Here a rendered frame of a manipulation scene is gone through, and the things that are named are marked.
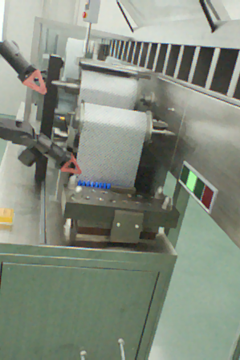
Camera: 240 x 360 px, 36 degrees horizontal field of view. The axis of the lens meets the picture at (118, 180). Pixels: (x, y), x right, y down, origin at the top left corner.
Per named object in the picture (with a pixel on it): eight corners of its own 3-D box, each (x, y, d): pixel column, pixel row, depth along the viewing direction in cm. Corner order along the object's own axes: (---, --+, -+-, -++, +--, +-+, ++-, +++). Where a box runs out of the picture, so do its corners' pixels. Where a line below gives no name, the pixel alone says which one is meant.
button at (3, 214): (-7, 212, 130) (-7, 206, 129) (13, 214, 132) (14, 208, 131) (-11, 222, 124) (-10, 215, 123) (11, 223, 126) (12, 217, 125)
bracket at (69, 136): (48, 198, 152) (58, 124, 142) (63, 199, 153) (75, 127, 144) (48, 202, 147) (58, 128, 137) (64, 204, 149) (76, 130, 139)
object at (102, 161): (72, 185, 139) (79, 137, 133) (132, 191, 145) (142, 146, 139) (72, 185, 139) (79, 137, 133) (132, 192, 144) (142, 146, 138)
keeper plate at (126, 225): (108, 238, 127) (114, 209, 124) (136, 240, 130) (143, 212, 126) (109, 242, 125) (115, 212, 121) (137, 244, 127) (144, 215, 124)
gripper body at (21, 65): (20, 81, 122) (4, 63, 119) (22, 78, 132) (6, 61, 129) (35, 68, 122) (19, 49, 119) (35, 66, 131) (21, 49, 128)
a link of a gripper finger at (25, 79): (37, 100, 125) (18, 78, 122) (38, 97, 132) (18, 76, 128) (52, 87, 125) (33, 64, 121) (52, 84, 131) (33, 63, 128)
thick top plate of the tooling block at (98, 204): (60, 198, 136) (63, 183, 134) (162, 209, 145) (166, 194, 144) (63, 218, 121) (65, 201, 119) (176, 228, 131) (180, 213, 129)
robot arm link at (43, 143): (37, 135, 126) (40, 128, 131) (26, 148, 129) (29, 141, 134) (53, 147, 129) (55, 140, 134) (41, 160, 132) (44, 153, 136)
